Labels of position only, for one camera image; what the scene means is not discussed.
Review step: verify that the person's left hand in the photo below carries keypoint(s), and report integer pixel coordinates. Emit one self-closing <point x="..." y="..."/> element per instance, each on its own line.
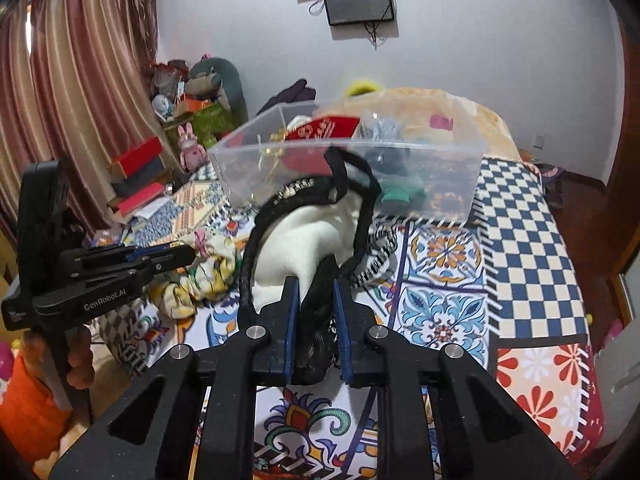
<point x="80" y="360"/>

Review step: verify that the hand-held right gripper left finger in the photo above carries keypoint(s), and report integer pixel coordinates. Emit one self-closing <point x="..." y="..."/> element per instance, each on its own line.
<point x="291" y="332"/>

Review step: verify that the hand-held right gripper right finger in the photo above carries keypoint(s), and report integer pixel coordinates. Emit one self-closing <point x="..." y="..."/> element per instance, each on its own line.
<point x="343" y="332"/>

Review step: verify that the colourful patterned bedspread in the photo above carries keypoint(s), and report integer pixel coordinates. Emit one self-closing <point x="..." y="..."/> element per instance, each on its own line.
<point x="520" y="270"/>

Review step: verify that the black white striped cloth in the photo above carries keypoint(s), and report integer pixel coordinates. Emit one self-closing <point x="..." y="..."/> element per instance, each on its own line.
<point x="381" y="255"/>

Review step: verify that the beige patterned quilt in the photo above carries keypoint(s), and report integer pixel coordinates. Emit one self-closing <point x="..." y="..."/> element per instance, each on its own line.
<point x="450" y="102"/>

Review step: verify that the white bag with black trim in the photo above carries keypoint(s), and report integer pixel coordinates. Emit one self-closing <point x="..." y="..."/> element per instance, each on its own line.
<point x="305" y="240"/>

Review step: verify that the small wall screen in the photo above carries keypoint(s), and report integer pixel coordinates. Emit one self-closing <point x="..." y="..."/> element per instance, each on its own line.
<point x="359" y="2"/>

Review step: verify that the person's left forearm orange sleeve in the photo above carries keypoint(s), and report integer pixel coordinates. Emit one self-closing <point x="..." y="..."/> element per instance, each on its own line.
<point x="30" y="410"/>

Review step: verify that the green cloth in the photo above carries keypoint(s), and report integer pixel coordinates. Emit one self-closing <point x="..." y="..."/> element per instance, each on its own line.
<point x="402" y="191"/>

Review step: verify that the red embroidered pouch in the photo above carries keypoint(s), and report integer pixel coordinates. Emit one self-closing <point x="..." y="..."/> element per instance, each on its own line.
<point x="322" y="129"/>

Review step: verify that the black garment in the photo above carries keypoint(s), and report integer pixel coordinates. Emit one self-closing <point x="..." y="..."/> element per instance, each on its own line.
<point x="292" y="95"/>

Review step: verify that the yellow plush toy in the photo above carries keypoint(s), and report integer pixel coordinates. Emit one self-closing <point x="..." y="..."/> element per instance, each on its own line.
<point x="362" y="86"/>

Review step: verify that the red box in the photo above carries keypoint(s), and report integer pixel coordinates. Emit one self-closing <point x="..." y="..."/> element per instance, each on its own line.
<point x="137" y="152"/>

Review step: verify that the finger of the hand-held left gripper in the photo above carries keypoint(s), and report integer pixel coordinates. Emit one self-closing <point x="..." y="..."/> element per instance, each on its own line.
<point x="170" y="260"/>
<point x="145" y="253"/>

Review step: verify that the pink rabbit plush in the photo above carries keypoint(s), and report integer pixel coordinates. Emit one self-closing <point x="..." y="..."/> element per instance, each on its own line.
<point x="191" y="147"/>

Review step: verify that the striped brown curtain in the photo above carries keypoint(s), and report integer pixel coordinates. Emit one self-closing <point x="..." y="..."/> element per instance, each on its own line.
<point x="75" y="110"/>

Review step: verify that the clear plastic storage box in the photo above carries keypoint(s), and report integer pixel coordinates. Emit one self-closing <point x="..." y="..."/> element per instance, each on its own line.
<point x="440" y="180"/>

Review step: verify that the yellow floral crumpled cloth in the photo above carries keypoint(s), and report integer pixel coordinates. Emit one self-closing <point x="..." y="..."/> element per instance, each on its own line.
<point x="210" y="270"/>

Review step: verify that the green gift bag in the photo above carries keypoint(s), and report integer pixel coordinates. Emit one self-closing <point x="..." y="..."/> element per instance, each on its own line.
<point x="212" y="122"/>

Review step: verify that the clear plastic bag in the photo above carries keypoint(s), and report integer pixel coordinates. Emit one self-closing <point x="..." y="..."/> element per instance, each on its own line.
<point x="377" y="124"/>

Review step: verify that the red book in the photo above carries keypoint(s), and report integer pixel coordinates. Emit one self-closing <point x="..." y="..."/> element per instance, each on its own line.
<point x="142" y="197"/>

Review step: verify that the wall socket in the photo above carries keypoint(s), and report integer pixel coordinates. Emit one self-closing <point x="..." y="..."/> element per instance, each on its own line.
<point x="538" y="141"/>

